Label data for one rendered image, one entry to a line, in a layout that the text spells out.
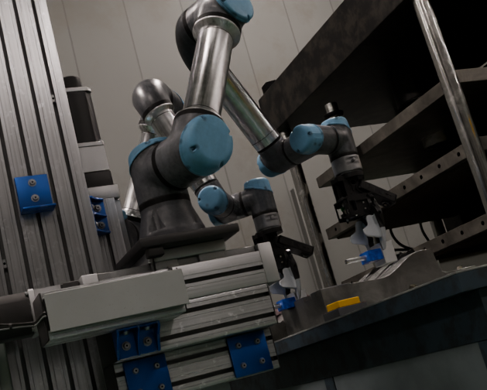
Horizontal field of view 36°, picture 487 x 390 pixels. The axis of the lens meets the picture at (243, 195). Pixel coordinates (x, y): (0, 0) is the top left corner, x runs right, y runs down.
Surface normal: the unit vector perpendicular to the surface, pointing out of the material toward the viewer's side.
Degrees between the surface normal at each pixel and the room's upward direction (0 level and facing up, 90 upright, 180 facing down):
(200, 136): 97
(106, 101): 90
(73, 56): 90
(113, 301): 90
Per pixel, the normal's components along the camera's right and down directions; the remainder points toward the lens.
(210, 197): -0.26, -0.17
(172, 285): 0.37, -0.32
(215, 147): 0.62, -0.24
